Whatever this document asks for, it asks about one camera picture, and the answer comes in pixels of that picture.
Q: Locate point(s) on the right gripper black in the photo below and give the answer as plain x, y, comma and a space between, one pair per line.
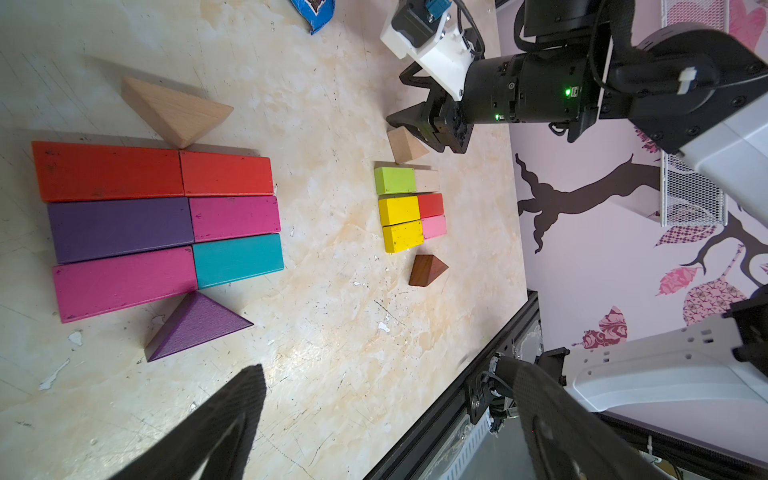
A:
439, 121

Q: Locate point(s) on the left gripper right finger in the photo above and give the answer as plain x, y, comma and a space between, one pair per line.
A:
564, 440

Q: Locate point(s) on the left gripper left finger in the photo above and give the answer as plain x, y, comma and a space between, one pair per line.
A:
214, 441

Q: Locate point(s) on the light brown triangular block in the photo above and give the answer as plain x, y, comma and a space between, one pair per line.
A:
405, 146

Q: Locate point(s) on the lime green block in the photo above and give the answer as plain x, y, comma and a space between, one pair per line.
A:
395, 180

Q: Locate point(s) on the red block group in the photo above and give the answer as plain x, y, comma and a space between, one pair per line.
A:
430, 205

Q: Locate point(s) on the yellow block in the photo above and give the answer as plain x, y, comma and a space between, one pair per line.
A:
401, 237
398, 210

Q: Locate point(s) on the light pink block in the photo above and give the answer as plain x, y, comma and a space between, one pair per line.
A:
434, 227

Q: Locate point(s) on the purple triangular wooden block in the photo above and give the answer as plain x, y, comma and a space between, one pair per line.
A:
196, 320

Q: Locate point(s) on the dark brown triangular block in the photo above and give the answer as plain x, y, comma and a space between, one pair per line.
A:
426, 269

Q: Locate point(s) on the magenta rectangular block front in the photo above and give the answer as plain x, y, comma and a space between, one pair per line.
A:
97, 287

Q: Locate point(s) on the magenta rectangular block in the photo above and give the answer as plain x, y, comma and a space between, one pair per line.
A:
97, 287
223, 218

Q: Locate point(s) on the teal rectangular block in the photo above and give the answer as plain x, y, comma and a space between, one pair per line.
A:
227, 261

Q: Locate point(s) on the bright red rectangular block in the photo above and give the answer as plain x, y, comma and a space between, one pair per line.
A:
214, 174

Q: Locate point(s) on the beige triangular wooden block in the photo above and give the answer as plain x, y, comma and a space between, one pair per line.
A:
178, 118

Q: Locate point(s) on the purple rectangular block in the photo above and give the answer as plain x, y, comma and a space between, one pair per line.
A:
91, 230

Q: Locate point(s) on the dark red rectangular block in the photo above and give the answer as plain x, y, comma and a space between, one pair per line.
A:
68, 172

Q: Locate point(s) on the beige square wooden block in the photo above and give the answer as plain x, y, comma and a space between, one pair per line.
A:
427, 181

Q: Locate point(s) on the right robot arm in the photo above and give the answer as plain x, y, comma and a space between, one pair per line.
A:
698, 94

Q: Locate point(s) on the blue candy packet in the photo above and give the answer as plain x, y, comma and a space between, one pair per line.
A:
317, 13

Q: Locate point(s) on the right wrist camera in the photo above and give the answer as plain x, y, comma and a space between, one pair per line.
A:
441, 36

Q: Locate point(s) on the white slotted cable duct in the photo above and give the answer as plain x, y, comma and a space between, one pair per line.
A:
470, 439

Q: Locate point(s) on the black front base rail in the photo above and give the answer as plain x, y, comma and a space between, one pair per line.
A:
447, 424

